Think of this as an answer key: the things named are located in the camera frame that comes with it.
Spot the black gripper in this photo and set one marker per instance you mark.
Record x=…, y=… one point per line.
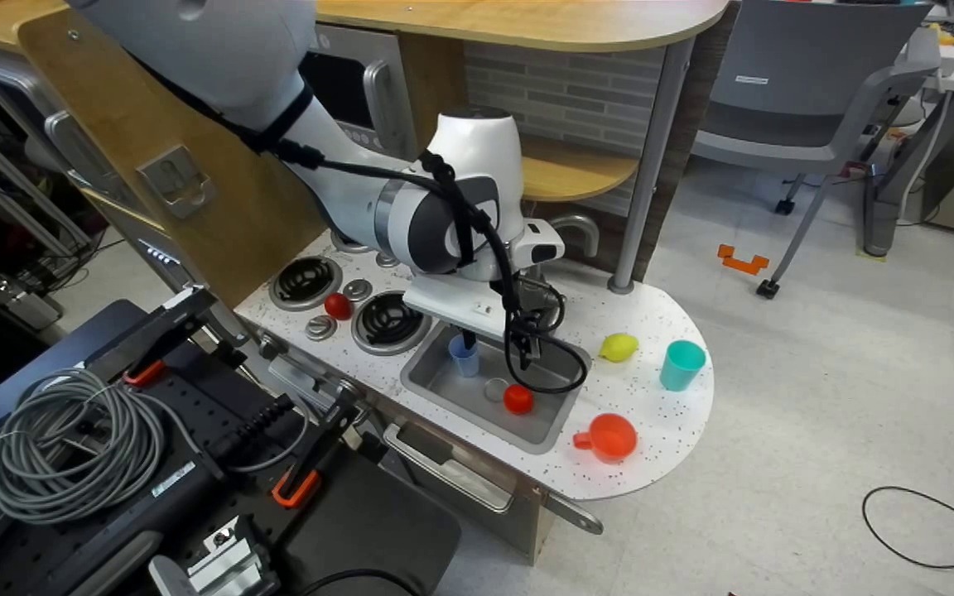
x=527, y=302

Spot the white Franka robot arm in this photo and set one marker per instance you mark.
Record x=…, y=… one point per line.
x=223, y=44

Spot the gray toy sink basin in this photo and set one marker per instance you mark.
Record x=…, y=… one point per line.
x=464, y=398

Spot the teal plastic cup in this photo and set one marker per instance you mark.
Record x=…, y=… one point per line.
x=684, y=365

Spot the red toy ball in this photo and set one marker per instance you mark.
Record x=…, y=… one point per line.
x=519, y=398
x=341, y=305

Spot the yellow toy lemon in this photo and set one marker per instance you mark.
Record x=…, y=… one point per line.
x=617, y=349

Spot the orange toy plate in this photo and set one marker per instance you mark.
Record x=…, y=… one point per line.
x=610, y=439

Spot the gray toy faucet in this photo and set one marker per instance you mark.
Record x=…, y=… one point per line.
x=581, y=233

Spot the black coil toy burner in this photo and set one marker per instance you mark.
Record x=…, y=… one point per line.
x=307, y=282
x=390, y=323

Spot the gray stove knob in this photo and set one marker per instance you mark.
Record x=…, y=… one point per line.
x=321, y=324
x=358, y=290

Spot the gray toy microwave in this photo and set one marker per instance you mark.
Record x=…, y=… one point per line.
x=390, y=110

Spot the wooden toy kitchen unit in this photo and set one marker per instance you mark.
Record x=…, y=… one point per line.
x=223, y=220

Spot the office swivel chair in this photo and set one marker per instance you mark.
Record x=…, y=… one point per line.
x=809, y=54

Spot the orange plastic bracket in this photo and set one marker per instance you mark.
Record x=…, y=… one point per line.
x=744, y=264

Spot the silver metal bracket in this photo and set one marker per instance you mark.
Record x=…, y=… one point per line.
x=223, y=558

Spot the gray plastic panel bracket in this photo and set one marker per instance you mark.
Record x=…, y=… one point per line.
x=174, y=183

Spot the gray metal rack frame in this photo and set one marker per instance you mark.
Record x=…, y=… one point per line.
x=16, y=217

